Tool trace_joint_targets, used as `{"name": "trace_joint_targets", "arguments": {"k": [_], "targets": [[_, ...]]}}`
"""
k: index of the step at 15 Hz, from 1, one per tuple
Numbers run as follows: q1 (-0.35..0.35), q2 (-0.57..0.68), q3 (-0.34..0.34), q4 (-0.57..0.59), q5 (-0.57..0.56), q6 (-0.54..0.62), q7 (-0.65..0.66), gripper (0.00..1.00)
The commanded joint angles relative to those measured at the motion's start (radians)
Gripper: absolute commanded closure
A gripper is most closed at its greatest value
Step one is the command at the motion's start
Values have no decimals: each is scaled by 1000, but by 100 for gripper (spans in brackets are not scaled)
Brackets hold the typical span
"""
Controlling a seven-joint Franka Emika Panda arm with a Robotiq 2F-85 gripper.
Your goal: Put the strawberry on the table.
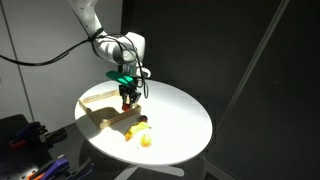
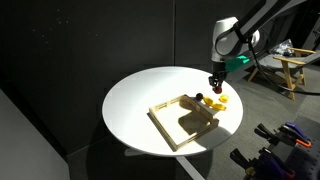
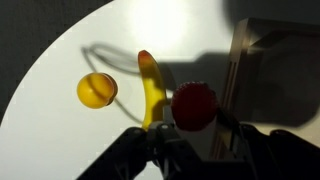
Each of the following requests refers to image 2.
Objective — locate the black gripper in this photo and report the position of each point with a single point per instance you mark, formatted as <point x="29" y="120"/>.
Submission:
<point x="219" y="70"/>

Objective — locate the red toy strawberry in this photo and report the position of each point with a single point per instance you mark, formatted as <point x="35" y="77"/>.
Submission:
<point x="218" y="89"/>

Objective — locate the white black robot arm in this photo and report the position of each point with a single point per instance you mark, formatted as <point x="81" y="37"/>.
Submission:
<point x="240" y="30"/>

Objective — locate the dark red toy plum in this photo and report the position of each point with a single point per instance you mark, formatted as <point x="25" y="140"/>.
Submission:
<point x="199" y="96"/>

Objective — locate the yellow toy banana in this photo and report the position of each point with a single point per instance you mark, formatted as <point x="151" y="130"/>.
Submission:
<point x="215" y="105"/>

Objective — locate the light wooden tray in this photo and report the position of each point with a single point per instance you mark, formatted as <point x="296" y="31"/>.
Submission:
<point x="173" y="128"/>

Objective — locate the wooden armchair grey cushion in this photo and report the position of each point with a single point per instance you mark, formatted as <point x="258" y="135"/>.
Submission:
<point x="283" y="63"/>

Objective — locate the crumpled clear plastic bag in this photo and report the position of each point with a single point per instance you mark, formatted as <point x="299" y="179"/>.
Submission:
<point x="282" y="47"/>

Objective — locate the white table base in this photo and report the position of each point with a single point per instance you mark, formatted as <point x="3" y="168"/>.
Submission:
<point x="188" y="166"/>

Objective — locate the perforated metal breadboard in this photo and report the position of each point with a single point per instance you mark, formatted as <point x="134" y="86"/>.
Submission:
<point x="305" y="160"/>

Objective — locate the white board panel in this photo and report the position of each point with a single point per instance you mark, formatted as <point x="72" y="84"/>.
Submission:
<point x="23" y="150"/>

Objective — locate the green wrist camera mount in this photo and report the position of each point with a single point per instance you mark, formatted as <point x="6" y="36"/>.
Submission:
<point x="237" y="63"/>

